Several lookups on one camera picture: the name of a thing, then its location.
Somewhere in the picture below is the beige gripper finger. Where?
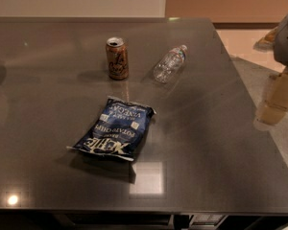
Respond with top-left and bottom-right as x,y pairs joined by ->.
253,102 -> 286,131
266,68 -> 288,110

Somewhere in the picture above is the blue Kettle chip bag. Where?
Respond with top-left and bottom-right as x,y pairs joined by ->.
70,97 -> 156,162

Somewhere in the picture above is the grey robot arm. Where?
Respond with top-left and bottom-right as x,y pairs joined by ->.
253,13 -> 288,131

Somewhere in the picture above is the clear plastic water bottle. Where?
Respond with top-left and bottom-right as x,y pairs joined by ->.
153,45 -> 188,83

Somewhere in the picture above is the orange LaCroix soda can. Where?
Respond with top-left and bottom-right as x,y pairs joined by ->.
106,36 -> 129,81

